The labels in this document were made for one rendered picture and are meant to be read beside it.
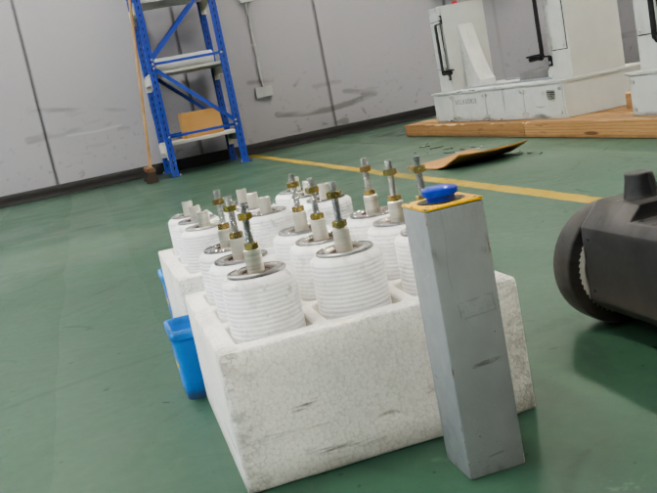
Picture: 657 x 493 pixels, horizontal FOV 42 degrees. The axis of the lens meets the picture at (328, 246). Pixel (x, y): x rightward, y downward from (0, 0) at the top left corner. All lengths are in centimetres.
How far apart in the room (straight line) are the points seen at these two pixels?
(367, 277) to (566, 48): 344
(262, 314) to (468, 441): 29
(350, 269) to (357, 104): 670
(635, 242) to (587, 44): 325
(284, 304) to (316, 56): 665
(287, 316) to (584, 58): 353
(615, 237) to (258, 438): 59
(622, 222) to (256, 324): 56
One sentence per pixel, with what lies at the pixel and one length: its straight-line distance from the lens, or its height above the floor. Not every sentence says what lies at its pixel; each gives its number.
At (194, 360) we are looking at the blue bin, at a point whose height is 7.
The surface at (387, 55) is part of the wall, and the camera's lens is 787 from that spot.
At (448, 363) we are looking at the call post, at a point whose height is 14.
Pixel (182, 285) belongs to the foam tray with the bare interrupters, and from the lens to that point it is 155.
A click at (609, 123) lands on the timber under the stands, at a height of 6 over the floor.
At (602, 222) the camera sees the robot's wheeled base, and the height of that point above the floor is 19.
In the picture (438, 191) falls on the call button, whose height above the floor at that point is 33.
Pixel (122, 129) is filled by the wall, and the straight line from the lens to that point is 738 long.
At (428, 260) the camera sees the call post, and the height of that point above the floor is 26.
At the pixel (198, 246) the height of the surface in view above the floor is 22.
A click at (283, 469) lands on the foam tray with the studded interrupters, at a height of 2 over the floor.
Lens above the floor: 46
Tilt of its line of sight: 10 degrees down
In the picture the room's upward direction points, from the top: 11 degrees counter-clockwise
